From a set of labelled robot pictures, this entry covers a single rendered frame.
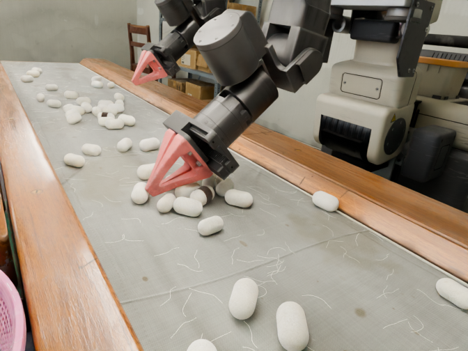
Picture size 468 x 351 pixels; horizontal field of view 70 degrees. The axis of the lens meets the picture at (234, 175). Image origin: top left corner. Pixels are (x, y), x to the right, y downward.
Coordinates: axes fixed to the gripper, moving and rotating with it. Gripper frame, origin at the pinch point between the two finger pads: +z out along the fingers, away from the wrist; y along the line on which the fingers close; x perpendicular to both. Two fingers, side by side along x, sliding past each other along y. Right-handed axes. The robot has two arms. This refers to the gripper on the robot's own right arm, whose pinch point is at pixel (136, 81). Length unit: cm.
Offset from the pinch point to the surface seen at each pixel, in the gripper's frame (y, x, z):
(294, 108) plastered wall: -126, 155, -111
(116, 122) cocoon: 12.9, -1.2, 10.4
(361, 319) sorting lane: 69, 1, 9
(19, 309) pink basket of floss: 59, -16, 24
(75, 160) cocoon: 30.1, -8.5, 18.8
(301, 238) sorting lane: 58, 4, 6
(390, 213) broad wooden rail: 62, 10, -4
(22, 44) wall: -436, 35, 12
